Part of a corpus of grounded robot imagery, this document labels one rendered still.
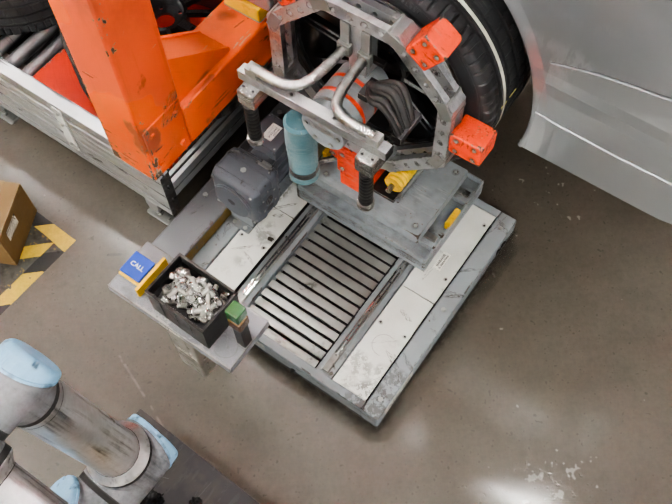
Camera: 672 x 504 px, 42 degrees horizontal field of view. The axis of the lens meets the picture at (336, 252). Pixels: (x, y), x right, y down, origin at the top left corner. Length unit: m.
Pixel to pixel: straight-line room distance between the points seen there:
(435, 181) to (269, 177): 0.55
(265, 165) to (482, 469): 1.11
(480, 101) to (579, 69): 0.25
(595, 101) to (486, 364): 1.07
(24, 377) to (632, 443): 1.85
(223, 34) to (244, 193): 0.46
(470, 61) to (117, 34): 0.80
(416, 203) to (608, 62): 1.02
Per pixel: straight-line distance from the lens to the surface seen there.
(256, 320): 2.34
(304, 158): 2.37
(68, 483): 2.12
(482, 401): 2.75
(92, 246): 3.07
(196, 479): 2.38
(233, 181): 2.61
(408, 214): 2.74
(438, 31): 1.93
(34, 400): 1.59
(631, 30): 1.85
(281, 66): 2.35
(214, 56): 2.49
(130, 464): 2.03
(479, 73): 2.05
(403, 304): 2.76
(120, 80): 2.17
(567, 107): 2.08
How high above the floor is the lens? 2.59
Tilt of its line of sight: 62 degrees down
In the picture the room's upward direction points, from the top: 2 degrees counter-clockwise
